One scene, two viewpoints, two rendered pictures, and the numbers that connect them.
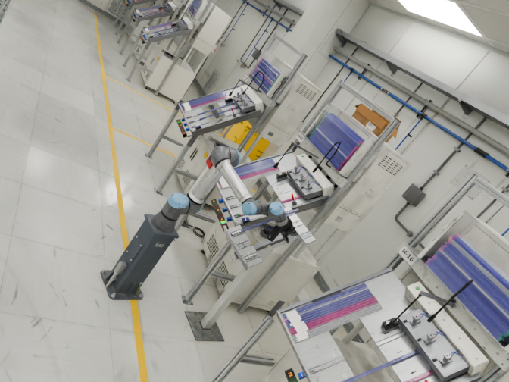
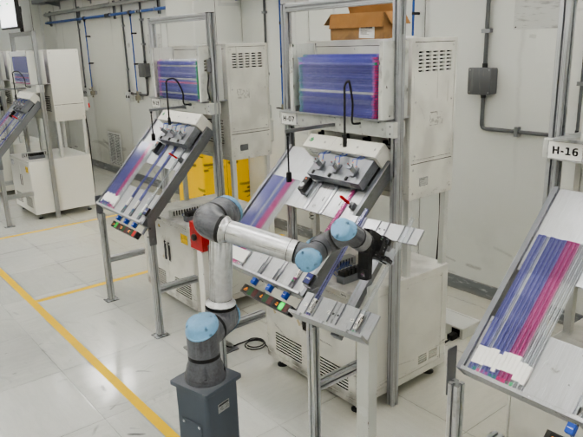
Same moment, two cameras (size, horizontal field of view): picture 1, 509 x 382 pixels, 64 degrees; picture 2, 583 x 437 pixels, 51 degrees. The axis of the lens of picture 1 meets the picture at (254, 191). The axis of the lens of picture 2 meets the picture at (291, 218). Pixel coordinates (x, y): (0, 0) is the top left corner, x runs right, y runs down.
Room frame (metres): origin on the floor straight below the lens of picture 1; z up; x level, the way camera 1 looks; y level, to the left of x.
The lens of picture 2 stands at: (0.30, 0.09, 1.71)
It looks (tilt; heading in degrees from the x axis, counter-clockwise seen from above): 16 degrees down; 358
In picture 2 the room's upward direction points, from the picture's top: 2 degrees counter-clockwise
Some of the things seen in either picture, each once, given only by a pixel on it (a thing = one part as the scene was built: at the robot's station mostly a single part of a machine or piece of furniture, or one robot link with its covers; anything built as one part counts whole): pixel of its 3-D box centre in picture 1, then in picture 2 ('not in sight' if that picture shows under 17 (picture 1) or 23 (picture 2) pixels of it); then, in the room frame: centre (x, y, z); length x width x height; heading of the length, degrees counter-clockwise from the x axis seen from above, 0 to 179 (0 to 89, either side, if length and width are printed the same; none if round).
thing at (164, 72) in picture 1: (185, 42); (44, 124); (7.04, 2.44, 0.95); 1.36 x 0.82 x 1.90; 126
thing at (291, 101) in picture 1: (247, 126); (206, 161); (4.44, 0.49, 0.95); 1.35 x 0.82 x 1.90; 126
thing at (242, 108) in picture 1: (217, 140); (184, 209); (4.31, 0.65, 0.66); 1.01 x 0.73 x 1.31; 126
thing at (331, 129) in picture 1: (338, 142); (343, 84); (3.14, -0.29, 1.52); 0.51 x 0.13 x 0.27; 36
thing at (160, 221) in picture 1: (166, 219); (205, 364); (2.30, 0.34, 0.60); 0.15 x 0.15 x 0.10
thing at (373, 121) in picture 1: (379, 121); (372, 17); (3.40, -0.46, 1.82); 0.68 x 0.30 x 0.20; 36
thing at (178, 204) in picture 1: (176, 205); (203, 335); (2.30, 0.33, 0.72); 0.13 x 0.12 x 0.14; 156
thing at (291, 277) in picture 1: (255, 256); (353, 316); (3.26, -0.35, 0.31); 0.70 x 0.65 x 0.62; 36
